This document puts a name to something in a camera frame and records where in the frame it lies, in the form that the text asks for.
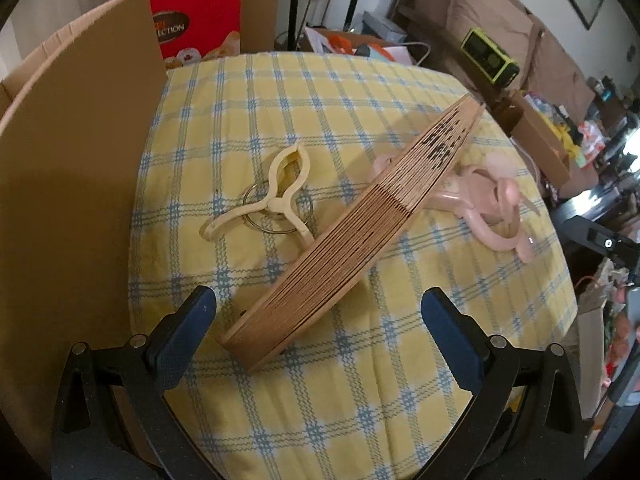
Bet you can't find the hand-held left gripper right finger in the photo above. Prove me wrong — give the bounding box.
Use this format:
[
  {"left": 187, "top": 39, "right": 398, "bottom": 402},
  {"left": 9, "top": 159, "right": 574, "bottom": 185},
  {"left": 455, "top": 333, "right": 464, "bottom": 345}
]
[{"left": 421, "top": 287, "right": 586, "bottom": 480}]

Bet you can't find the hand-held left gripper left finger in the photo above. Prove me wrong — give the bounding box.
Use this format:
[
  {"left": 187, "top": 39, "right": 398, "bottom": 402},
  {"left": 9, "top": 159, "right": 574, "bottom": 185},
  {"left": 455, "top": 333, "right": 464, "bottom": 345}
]
[{"left": 51, "top": 285, "right": 218, "bottom": 480}]

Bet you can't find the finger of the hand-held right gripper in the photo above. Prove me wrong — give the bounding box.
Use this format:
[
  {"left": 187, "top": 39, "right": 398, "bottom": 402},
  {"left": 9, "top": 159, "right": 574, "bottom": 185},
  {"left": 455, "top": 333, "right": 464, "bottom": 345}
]
[{"left": 550, "top": 195, "right": 640, "bottom": 271}]

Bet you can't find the pink handheld electric fan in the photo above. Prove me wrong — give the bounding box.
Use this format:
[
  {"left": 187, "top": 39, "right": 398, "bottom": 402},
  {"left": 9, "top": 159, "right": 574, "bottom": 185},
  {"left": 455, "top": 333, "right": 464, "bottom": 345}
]
[{"left": 370, "top": 152, "right": 543, "bottom": 263}]

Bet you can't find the wooden fan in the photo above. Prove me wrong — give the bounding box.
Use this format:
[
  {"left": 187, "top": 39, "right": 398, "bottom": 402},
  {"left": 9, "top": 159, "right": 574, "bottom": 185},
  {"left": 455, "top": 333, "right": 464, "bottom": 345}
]
[{"left": 215, "top": 94, "right": 486, "bottom": 373}]

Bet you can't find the pile of colourful packets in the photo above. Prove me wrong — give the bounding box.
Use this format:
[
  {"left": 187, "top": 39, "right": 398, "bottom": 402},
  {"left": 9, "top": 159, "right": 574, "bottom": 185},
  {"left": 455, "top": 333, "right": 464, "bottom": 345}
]
[{"left": 530, "top": 75, "right": 640, "bottom": 171}]

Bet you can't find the small brown cardboard box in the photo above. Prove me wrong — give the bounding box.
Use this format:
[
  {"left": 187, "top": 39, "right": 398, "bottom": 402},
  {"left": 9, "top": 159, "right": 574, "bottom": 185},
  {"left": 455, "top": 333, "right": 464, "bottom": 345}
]
[{"left": 510, "top": 89, "right": 573, "bottom": 187}]

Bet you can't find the beige sofa cushion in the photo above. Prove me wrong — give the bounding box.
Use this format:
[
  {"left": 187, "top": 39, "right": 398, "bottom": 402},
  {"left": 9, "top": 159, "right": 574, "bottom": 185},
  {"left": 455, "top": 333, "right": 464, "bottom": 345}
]
[
  {"left": 445, "top": 0, "right": 546, "bottom": 81},
  {"left": 530, "top": 12, "right": 598, "bottom": 113}
]

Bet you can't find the green and black radio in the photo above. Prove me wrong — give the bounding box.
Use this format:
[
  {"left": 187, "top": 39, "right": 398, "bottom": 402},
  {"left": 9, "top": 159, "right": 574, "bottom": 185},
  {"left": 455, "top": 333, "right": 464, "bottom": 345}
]
[{"left": 460, "top": 27, "right": 520, "bottom": 86}]

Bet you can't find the yellow checked tablecloth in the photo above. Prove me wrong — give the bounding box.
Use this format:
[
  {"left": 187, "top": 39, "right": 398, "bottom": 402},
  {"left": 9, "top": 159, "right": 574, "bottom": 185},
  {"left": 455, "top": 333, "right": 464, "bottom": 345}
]
[{"left": 127, "top": 51, "right": 578, "bottom": 480}]

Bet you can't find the light blue box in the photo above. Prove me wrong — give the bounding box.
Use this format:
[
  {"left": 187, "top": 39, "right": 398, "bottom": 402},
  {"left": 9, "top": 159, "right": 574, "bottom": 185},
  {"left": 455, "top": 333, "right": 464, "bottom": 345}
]
[{"left": 362, "top": 10, "right": 407, "bottom": 43}]

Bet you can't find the white open carton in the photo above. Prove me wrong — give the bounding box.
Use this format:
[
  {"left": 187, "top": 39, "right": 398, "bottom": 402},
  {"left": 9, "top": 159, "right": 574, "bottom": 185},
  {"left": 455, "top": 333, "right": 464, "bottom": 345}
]
[{"left": 302, "top": 25, "right": 426, "bottom": 66}]

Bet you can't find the red gift box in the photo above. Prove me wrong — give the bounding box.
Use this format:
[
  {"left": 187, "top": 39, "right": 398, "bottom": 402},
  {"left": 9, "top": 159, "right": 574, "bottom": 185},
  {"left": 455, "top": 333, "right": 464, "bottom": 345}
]
[{"left": 148, "top": 0, "right": 244, "bottom": 70}]

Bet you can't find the large closed cardboard box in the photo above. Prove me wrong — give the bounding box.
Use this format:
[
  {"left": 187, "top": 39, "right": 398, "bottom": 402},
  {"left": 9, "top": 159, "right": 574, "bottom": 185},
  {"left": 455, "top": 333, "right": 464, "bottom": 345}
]
[{"left": 120, "top": 0, "right": 286, "bottom": 56}]

